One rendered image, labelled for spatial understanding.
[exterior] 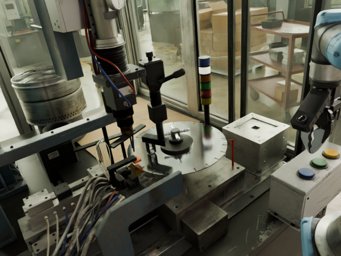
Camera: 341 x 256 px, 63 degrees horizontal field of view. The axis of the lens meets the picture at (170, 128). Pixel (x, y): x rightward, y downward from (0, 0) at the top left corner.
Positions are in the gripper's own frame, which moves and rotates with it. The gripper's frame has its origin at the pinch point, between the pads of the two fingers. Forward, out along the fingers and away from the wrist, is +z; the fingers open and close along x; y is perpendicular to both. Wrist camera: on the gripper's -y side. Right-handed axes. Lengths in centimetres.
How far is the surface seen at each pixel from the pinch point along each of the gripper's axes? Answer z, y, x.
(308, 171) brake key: 7.3, 0.2, -0.3
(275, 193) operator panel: 14.3, -6.9, 4.7
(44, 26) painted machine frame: -37, -47, 54
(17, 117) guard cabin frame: 15, -57, 138
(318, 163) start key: 7.3, 6.1, -0.2
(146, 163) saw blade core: 3.0, -34.4, 31.1
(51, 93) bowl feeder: -6, -43, 95
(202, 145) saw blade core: 3.1, -15.6, 26.6
